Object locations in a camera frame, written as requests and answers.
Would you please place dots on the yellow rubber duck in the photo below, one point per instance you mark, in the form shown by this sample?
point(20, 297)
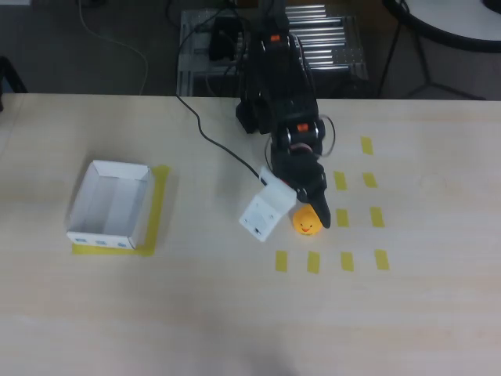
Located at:
point(307, 223)

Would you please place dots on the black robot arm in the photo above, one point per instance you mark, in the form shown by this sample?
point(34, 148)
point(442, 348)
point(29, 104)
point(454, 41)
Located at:
point(278, 78)

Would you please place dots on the white open cardboard box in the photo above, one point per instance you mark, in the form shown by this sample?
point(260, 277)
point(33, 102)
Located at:
point(109, 203)

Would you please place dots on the yellow tape strip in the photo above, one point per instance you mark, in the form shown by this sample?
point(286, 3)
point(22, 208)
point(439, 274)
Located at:
point(381, 259)
point(366, 145)
point(282, 261)
point(314, 262)
point(342, 218)
point(340, 180)
point(369, 179)
point(347, 261)
point(377, 217)

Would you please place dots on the black table leg base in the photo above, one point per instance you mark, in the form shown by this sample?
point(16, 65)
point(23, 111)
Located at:
point(426, 78)

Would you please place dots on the round white table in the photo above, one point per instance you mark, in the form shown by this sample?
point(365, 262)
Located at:
point(450, 23)

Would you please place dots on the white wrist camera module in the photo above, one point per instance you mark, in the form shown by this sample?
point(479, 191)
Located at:
point(266, 207)

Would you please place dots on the aluminium frame cart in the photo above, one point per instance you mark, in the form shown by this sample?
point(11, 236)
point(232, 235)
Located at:
point(336, 43)

